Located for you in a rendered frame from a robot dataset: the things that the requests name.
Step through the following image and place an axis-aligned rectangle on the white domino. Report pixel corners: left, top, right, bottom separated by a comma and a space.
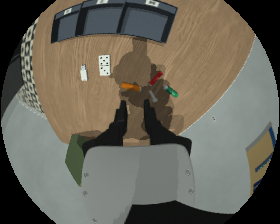
99, 54, 111, 76

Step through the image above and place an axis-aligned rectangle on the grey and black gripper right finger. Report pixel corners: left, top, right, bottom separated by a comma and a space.
144, 99, 192, 155

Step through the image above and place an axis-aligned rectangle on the grey usb stick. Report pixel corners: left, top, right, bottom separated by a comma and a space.
80, 65, 88, 81

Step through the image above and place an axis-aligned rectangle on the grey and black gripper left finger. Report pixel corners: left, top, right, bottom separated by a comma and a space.
82, 100, 128, 158

